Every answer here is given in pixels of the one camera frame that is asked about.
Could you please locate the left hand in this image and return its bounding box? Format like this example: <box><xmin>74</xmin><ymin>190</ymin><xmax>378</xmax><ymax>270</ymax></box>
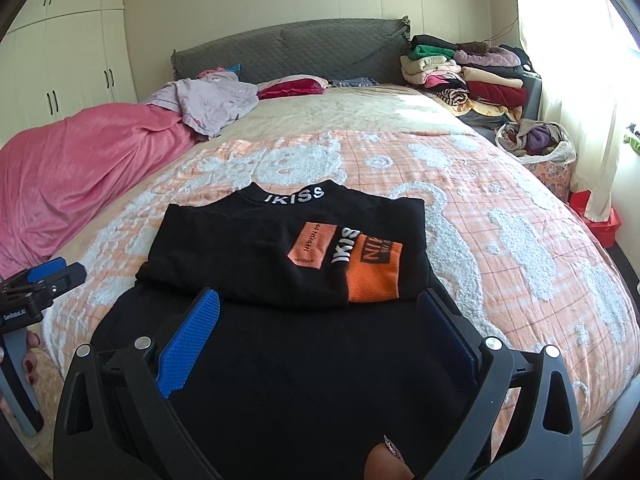
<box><xmin>0</xmin><ymin>330</ymin><xmax>40</xmax><ymax>417</ymax></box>

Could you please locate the red box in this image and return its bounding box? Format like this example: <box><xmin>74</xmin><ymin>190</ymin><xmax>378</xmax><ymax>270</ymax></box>
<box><xmin>568</xmin><ymin>191</ymin><xmax>623</xmax><ymax>248</ymax></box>

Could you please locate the right hand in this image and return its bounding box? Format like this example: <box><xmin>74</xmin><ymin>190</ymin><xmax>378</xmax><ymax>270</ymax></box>
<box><xmin>363</xmin><ymin>436</ymin><xmax>413</xmax><ymax>480</ymax></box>

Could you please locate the cream wardrobe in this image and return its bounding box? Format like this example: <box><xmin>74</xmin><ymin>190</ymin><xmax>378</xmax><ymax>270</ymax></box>
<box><xmin>1</xmin><ymin>0</ymin><xmax>138</xmax><ymax>143</ymax></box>

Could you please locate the black IKISS sweatshirt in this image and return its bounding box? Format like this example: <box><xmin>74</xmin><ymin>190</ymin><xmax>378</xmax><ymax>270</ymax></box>
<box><xmin>91</xmin><ymin>181</ymin><xmax>466</xmax><ymax>479</ymax></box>

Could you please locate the grey quilted headboard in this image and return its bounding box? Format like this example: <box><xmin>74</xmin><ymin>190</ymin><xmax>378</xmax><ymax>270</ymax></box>
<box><xmin>170</xmin><ymin>16</ymin><xmax>410</xmax><ymax>84</ymax></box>

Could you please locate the stack of folded clothes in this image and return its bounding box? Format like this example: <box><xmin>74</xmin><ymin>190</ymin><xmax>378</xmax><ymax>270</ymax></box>
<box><xmin>400</xmin><ymin>35</ymin><xmax>542</xmax><ymax>136</ymax></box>

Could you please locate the lilac crumpled garment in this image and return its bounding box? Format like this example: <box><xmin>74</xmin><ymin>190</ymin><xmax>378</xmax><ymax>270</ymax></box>
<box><xmin>145</xmin><ymin>70</ymin><xmax>259</xmax><ymax>139</ymax></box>

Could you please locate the bag of loose clothes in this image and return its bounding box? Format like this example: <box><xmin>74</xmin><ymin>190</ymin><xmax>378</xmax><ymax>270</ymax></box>
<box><xmin>495</xmin><ymin>119</ymin><xmax>577</xmax><ymax>202</ymax></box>

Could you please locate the pink blanket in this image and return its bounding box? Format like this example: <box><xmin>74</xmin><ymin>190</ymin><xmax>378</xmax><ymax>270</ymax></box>
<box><xmin>1</xmin><ymin>103</ymin><xmax>198</xmax><ymax>278</ymax></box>

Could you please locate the white curtain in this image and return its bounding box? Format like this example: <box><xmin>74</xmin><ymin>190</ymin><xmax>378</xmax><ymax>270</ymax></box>
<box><xmin>518</xmin><ymin>0</ymin><xmax>639</xmax><ymax>210</ymax></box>

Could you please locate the red pillow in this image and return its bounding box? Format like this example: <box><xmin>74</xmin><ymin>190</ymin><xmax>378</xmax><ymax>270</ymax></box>
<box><xmin>257</xmin><ymin>75</ymin><xmax>330</xmax><ymax>100</ymax></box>

